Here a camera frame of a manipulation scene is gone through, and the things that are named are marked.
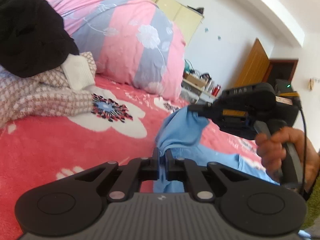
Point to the cream wardrobe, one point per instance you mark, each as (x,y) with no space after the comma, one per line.
(185,20)

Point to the white desk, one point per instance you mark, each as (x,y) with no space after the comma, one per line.
(200,93)

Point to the pink white checked garment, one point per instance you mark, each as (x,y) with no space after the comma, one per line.
(37,97)

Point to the black garment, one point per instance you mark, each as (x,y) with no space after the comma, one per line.
(30,35)

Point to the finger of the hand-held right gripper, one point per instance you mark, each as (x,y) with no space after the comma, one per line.
(205,110)

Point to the person's right hand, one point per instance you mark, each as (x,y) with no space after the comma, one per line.
(270,155)

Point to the wooden door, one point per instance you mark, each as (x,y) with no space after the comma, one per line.
(252,67)

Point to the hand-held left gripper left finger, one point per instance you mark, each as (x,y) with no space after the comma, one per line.
(156,165)

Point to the cardboard box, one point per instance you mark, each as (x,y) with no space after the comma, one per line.
(193,80)

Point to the red floral blanket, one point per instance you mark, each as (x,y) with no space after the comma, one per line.
(62,142)

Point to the light blue t-shirt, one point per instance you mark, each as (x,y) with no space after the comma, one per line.
(180,127)

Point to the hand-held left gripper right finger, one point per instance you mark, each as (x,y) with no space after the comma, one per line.
(169,165)

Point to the pink striped floral pillow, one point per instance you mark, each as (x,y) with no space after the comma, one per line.
(125,42)

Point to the red bottle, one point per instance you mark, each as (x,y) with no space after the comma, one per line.
(215,91)

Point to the white ribbed garment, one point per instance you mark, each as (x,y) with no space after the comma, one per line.
(77,72)

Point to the teal plastic item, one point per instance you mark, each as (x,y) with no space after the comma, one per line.
(188,65)

